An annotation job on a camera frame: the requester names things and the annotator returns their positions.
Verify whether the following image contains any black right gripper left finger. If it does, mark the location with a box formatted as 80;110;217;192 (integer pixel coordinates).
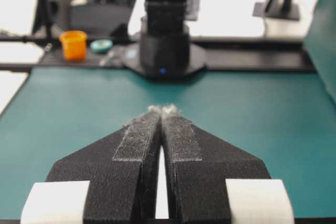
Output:
20;110;161;224

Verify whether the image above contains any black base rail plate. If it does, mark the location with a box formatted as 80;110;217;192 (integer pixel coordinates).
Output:
38;42;316;72

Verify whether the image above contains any orange plastic cup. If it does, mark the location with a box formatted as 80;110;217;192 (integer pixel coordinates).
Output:
59;30;87;61

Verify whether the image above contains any black office chair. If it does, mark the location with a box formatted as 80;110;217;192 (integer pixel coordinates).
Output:
32;0;135;39

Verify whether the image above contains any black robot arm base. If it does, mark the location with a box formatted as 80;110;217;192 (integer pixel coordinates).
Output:
122;0;206;79

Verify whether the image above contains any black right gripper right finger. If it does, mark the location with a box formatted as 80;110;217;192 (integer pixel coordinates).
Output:
160;108;295;224

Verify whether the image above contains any black monitor stand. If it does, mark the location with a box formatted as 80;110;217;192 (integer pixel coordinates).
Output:
253;0;300;21

